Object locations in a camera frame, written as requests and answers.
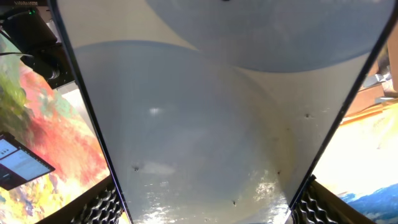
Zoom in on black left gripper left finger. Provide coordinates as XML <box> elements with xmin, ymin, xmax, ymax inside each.
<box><xmin>38</xmin><ymin>176</ymin><xmax>123</xmax><ymax>224</ymax></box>

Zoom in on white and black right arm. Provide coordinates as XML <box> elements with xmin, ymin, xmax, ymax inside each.
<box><xmin>1</xmin><ymin>1</ymin><xmax>75</xmax><ymax>89</ymax></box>

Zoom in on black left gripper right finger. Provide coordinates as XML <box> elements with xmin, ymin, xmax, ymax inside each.
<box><xmin>291</xmin><ymin>175</ymin><xmax>376</xmax><ymax>224</ymax></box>

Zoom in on blue Galaxy smartphone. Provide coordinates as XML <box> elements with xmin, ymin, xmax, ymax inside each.
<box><xmin>49</xmin><ymin>0</ymin><xmax>397</xmax><ymax>223</ymax></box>

